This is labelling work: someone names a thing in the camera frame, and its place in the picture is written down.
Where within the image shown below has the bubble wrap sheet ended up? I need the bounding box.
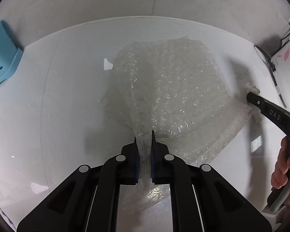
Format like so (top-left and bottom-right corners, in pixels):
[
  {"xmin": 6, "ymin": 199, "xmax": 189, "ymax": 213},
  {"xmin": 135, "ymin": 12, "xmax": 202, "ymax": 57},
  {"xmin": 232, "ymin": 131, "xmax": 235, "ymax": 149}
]
[{"xmin": 103, "ymin": 37, "xmax": 252, "ymax": 213}]

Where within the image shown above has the white tissue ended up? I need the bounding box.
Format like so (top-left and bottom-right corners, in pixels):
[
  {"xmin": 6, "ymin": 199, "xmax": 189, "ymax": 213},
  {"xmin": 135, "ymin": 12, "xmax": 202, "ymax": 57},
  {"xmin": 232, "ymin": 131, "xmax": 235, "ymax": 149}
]
[{"xmin": 245, "ymin": 83, "xmax": 262, "ymax": 124}]

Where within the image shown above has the person's right hand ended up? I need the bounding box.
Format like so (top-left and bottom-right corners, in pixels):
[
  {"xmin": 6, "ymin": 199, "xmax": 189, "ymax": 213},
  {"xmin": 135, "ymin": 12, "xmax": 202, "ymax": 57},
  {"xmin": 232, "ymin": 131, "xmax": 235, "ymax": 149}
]
[{"xmin": 271, "ymin": 136, "xmax": 290, "ymax": 207}]

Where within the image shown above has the blue utensil holder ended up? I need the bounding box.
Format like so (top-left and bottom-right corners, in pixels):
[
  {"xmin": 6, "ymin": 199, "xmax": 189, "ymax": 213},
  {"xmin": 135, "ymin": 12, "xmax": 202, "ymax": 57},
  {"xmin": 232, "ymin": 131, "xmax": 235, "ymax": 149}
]
[{"xmin": 0, "ymin": 21, "xmax": 23, "ymax": 84}]

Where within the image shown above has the black power cable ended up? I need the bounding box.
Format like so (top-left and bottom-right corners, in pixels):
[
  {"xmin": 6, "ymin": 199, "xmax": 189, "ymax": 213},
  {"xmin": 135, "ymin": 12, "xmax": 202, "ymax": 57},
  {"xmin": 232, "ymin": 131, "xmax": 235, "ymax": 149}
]
[{"xmin": 253, "ymin": 24, "xmax": 290, "ymax": 100}]

